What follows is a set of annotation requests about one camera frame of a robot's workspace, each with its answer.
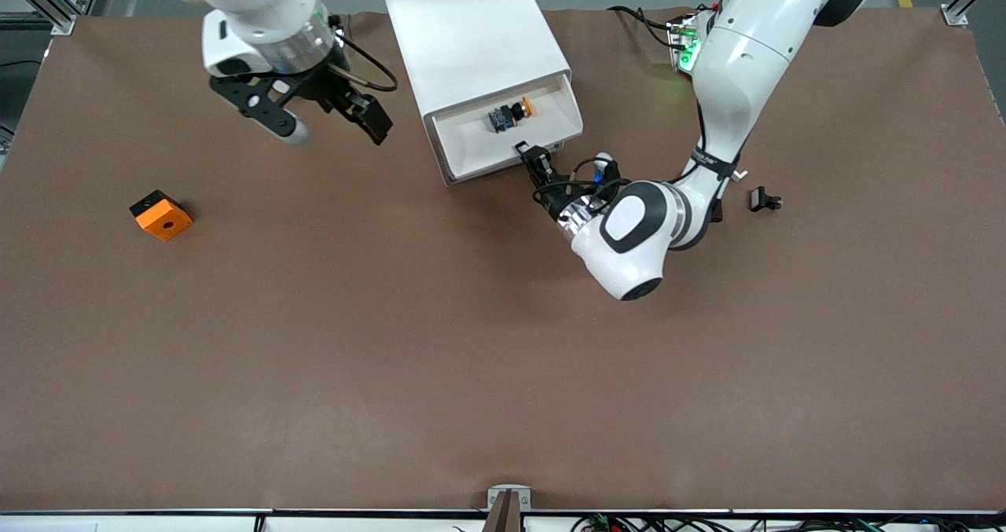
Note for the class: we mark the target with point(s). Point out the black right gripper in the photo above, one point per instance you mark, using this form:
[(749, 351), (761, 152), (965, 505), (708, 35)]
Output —
[(328, 86)]

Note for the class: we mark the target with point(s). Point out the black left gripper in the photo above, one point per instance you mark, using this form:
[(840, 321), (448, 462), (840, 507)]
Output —
[(552, 190)]

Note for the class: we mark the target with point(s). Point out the blue black orange push button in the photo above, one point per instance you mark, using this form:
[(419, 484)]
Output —
[(503, 118)]

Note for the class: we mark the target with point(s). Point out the white drawer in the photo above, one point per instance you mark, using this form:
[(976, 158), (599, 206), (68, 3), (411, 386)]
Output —
[(479, 151)]

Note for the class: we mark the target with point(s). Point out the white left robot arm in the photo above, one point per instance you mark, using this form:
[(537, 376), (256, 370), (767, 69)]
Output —
[(739, 68)]

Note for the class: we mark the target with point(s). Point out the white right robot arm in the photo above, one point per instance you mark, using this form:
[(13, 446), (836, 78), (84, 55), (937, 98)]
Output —
[(251, 5)]

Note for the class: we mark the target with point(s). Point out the white drawer cabinet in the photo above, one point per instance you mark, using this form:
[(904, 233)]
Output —
[(471, 37)]

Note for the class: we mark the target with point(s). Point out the small black button part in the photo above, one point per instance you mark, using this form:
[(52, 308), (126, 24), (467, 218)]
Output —
[(760, 199)]

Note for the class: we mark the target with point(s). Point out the brown block with metal screw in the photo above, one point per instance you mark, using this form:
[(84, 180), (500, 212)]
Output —
[(717, 211)]

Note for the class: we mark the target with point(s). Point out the control box with green light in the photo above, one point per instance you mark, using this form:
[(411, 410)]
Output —
[(685, 45)]

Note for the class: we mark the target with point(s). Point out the orange and black cube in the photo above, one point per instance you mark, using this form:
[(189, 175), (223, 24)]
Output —
[(165, 221)]

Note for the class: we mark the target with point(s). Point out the silver metal bracket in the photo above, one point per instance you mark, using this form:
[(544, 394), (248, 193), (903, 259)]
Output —
[(497, 494)]

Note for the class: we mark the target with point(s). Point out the brown vertical post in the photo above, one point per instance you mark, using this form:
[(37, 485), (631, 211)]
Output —
[(503, 516)]

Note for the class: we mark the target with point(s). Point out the white table edge rail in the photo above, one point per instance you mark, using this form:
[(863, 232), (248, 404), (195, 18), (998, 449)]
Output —
[(157, 521)]

